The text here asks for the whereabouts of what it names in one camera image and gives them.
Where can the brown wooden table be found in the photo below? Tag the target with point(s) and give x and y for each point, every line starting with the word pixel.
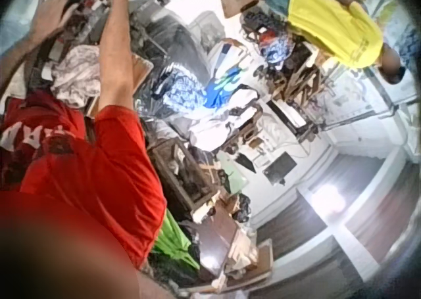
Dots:
pixel 215 243

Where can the red and black machine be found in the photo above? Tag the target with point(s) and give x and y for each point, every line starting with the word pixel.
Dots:
pixel 95 6

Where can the dark wooden picture frame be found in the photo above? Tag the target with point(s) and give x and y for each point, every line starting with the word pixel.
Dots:
pixel 184 177

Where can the bright green cloth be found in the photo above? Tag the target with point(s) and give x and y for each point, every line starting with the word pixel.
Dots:
pixel 174 243

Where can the white crumpled cloth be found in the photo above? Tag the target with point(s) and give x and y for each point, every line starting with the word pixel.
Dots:
pixel 77 77

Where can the black flat screen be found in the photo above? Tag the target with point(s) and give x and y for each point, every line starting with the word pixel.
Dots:
pixel 279 171

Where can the blue white patterned cloth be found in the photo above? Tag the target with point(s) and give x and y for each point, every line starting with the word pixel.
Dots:
pixel 181 87

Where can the light wooden panel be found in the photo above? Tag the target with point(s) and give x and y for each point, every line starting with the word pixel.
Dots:
pixel 142 70

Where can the pale green sheet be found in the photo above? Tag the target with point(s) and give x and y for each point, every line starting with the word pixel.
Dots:
pixel 234 175

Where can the heap of white cloths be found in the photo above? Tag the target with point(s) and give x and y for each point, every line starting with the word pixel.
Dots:
pixel 217 121

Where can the person's left hand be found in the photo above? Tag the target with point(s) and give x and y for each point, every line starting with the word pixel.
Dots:
pixel 49 16

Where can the bright blue cloth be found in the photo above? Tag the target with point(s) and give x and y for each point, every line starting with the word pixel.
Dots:
pixel 222 88

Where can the cluttered wooden rack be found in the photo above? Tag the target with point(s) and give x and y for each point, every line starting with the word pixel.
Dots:
pixel 289 72

